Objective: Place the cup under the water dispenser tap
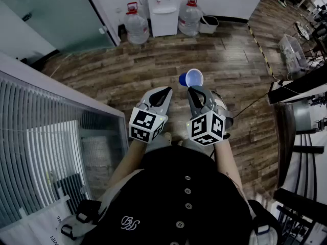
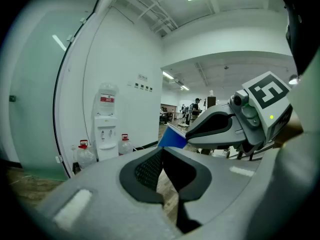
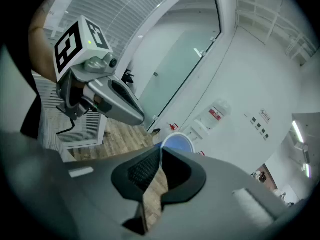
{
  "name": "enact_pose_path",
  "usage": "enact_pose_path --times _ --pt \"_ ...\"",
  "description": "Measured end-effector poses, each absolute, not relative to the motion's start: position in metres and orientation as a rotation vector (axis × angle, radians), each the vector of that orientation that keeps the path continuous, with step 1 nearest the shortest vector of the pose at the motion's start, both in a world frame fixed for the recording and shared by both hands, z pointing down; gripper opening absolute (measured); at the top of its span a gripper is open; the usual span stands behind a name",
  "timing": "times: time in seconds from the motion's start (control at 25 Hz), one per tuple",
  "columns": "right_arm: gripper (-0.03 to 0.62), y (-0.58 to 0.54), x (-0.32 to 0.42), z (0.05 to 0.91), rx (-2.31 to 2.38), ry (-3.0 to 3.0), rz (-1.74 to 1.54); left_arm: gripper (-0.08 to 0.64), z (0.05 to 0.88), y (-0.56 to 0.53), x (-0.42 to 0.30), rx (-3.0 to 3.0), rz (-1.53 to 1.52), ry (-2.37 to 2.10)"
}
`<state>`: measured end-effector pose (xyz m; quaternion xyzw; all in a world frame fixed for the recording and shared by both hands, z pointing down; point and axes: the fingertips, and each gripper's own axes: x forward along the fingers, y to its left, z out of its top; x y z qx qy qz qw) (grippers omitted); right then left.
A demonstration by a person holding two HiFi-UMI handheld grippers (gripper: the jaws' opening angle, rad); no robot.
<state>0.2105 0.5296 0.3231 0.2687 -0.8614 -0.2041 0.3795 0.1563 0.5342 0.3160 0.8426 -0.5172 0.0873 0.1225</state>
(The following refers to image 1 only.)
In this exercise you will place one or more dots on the white water dispenser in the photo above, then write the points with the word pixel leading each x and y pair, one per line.
pixel 164 22

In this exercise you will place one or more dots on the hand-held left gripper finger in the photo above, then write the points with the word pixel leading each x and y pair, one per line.
pixel 167 103
pixel 146 96

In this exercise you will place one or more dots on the person's left forearm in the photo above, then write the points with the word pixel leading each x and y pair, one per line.
pixel 127 159

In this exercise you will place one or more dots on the right grey shoulder harness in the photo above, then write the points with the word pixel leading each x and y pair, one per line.
pixel 263 236

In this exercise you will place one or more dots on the black desk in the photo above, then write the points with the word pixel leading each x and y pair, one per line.
pixel 301 85

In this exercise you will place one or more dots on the white taped paper sign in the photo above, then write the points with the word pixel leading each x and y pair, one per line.
pixel 48 223

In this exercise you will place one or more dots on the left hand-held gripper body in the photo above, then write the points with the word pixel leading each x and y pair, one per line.
pixel 143 121

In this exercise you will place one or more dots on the person's right forearm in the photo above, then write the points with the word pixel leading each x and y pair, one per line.
pixel 224 159

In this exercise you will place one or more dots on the yellow black floor tape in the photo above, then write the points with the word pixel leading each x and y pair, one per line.
pixel 260 48

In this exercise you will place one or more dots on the blue plastic cup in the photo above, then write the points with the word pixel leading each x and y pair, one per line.
pixel 194 78

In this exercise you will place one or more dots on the left grey shoulder harness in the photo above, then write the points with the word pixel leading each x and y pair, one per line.
pixel 71 226

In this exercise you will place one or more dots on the person's black buttoned shirt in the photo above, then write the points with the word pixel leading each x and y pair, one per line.
pixel 166 187

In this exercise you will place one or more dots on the person's grey shorts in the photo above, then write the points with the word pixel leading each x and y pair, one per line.
pixel 196 145

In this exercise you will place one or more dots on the dark door lock fitting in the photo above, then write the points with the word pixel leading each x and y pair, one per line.
pixel 26 17

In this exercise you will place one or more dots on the large clear water jug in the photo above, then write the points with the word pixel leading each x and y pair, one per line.
pixel 189 19
pixel 136 29

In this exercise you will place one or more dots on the white waste bin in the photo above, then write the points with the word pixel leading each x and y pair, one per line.
pixel 207 27

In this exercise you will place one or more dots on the person's left shoe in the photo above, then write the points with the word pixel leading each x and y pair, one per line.
pixel 167 138

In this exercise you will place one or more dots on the person's right shoe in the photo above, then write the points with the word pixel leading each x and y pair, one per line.
pixel 180 143

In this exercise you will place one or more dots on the black white shelving frame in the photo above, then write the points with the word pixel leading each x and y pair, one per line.
pixel 306 149

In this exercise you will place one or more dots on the frosted glass door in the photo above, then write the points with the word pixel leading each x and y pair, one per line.
pixel 51 16

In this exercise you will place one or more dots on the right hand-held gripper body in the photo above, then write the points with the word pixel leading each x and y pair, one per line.
pixel 204 126

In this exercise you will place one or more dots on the metal glass door clamp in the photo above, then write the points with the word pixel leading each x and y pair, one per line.
pixel 103 30

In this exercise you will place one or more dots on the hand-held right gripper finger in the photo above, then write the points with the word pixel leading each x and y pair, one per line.
pixel 191 103
pixel 208 98

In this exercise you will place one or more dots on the clear plastic storage box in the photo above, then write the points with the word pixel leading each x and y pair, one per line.
pixel 293 52

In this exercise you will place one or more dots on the person's shoe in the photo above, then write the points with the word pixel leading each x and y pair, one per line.
pixel 180 143
pixel 167 138

